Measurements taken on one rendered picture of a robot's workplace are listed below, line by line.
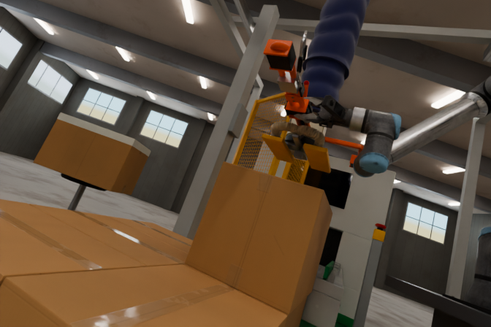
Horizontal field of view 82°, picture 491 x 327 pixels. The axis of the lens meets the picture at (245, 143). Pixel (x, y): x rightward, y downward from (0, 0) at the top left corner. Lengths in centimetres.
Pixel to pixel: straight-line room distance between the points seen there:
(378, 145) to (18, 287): 99
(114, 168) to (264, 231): 144
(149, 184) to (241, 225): 1126
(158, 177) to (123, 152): 999
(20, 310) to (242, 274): 63
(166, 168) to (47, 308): 1164
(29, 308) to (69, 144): 186
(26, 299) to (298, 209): 73
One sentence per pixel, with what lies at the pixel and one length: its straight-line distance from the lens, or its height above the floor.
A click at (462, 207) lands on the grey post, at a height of 184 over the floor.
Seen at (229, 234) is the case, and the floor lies 69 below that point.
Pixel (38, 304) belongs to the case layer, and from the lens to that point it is 60.
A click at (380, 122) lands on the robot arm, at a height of 123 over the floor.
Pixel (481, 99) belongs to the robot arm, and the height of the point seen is 148.
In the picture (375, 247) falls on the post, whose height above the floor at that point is 88.
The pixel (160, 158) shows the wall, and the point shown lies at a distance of 1229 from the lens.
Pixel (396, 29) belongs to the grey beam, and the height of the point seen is 325.
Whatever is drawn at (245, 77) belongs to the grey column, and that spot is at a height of 207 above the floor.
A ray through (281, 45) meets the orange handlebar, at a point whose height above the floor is 124.
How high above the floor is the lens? 77
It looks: 14 degrees up
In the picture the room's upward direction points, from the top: 20 degrees clockwise
